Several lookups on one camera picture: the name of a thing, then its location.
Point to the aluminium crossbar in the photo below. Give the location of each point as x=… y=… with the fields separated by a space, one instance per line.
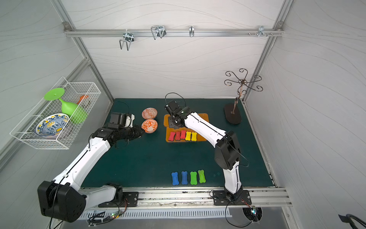
x=144 y=33

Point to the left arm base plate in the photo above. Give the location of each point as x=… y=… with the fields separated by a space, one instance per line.
x=128 y=199

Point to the green eraser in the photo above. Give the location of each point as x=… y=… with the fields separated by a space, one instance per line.
x=193 y=178
x=201 y=174

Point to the orange patterned bowl front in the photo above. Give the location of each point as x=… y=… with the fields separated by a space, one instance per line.
x=149 y=126

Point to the double metal hook left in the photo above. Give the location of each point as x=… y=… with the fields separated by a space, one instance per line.
x=126 y=40

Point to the red patterned bowl rear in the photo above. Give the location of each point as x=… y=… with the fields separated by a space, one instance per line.
x=149 y=113

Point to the metal hook right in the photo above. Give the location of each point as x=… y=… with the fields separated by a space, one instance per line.
x=261 y=33

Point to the double metal hook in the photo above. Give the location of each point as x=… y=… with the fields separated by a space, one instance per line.
x=126 y=40
x=158 y=31

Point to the single metal hook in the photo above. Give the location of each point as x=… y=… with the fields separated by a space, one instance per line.
x=191 y=31

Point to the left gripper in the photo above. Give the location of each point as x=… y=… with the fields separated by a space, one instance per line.
x=137 y=131

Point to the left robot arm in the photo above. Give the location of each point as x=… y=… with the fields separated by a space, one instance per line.
x=63 y=198

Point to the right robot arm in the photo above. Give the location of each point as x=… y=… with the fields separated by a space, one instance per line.
x=227 y=150

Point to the white wire basket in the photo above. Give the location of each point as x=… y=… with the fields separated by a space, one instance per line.
x=24 y=131

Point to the blue yellow patterned bowl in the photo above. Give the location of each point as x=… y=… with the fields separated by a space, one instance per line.
x=52 y=125

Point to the double metal hook middle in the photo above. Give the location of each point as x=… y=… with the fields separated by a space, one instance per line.
x=158 y=31

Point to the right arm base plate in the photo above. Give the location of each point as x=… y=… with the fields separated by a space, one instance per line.
x=223 y=198

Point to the red eraser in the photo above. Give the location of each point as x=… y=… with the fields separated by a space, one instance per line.
x=172 y=136
x=183 y=134
x=177 y=136

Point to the metal jewelry stand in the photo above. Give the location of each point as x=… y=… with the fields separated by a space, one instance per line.
x=231 y=110

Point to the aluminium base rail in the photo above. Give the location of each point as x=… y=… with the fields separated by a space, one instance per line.
x=199 y=197

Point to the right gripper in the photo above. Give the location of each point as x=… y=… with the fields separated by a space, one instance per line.
x=174 y=123

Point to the blue eraser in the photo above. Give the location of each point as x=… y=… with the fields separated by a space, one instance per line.
x=184 y=175
x=175 y=179

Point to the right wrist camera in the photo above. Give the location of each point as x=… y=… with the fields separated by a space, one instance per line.
x=173 y=108

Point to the orange item in basket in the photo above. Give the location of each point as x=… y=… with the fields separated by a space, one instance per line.
x=84 y=99

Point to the yellow eraser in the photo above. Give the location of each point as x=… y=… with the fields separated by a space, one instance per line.
x=194 y=136
x=188 y=136

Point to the green plastic goblet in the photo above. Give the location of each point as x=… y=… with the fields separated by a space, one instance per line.
x=76 y=113

